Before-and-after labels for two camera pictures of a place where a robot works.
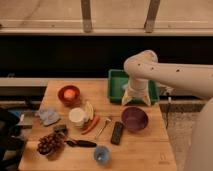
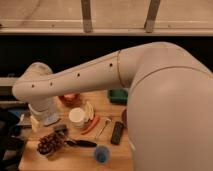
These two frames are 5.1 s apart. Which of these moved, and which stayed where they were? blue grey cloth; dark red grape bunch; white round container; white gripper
Moved: white gripper
Stayed: dark red grape bunch; blue grey cloth; white round container
